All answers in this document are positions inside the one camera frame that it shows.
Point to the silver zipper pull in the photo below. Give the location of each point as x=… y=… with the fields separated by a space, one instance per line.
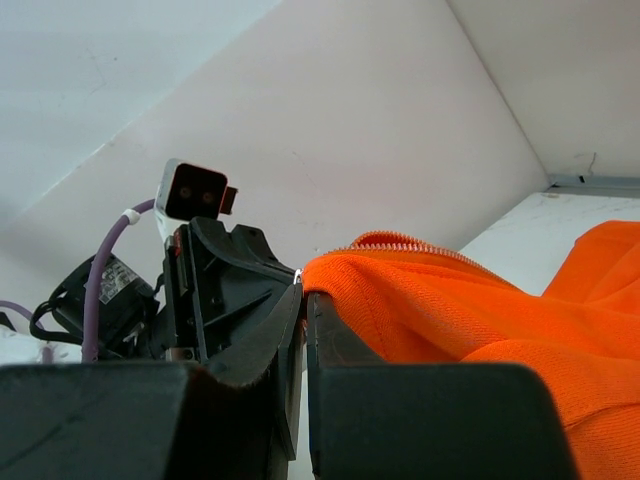
x=298 y=277

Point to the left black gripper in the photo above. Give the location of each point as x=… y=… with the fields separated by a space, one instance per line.
x=219 y=286

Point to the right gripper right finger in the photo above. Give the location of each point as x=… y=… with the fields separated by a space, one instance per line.
x=338 y=364

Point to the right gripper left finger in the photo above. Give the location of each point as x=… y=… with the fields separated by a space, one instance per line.
x=271 y=352

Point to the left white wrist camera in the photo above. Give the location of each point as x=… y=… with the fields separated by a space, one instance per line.
x=187 y=191

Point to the orange zip jacket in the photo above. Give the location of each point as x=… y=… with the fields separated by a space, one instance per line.
x=411 y=302

